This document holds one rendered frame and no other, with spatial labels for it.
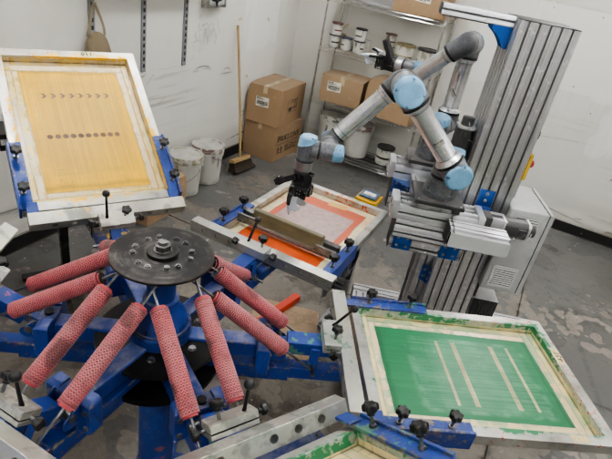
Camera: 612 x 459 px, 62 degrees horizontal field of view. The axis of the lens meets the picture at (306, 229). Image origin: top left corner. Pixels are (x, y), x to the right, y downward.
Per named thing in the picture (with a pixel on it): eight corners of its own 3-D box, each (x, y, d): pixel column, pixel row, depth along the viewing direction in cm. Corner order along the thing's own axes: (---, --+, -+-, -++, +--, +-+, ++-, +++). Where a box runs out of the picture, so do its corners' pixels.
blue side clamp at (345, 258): (345, 253, 235) (348, 240, 231) (354, 258, 233) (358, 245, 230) (317, 283, 210) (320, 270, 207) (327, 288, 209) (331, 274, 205)
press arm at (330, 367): (504, 388, 186) (510, 376, 183) (510, 401, 181) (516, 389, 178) (161, 356, 171) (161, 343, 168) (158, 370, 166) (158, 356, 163)
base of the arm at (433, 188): (452, 190, 239) (458, 171, 234) (456, 204, 226) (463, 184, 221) (420, 183, 240) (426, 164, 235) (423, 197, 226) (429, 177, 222)
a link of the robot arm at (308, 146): (320, 140, 203) (299, 137, 202) (315, 166, 208) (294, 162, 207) (320, 134, 210) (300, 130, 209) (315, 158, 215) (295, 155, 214)
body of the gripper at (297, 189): (303, 202, 214) (309, 176, 209) (286, 195, 217) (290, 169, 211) (311, 196, 221) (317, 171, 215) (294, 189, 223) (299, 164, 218)
